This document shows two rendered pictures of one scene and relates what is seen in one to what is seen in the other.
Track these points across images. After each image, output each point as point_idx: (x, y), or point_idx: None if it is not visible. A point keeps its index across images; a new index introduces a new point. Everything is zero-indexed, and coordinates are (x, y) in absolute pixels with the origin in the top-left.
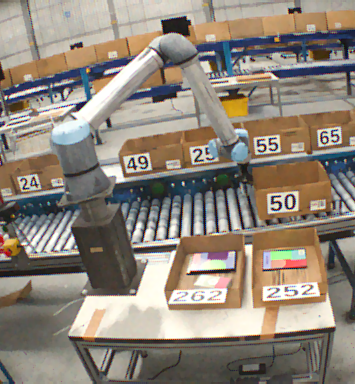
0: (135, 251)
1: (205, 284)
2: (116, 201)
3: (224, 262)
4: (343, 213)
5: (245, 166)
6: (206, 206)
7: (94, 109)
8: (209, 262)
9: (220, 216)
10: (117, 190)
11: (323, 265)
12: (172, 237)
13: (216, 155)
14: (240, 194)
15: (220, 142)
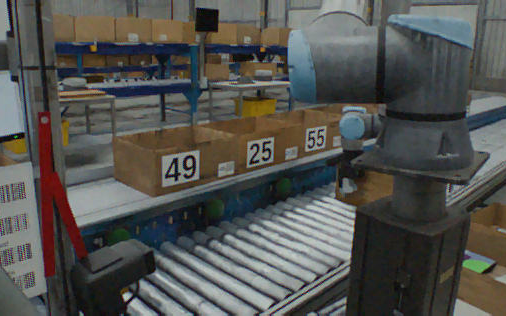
0: (316, 299)
1: None
2: (143, 243)
3: (476, 260)
4: (447, 197)
5: (363, 153)
6: (301, 220)
7: (363, 16)
8: (464, 265)
9: (344, 225)
10: (148, 221)
11: None
12: (341, 261)
13: (362, 135)
14: (315, 200)
15: (366, 117)
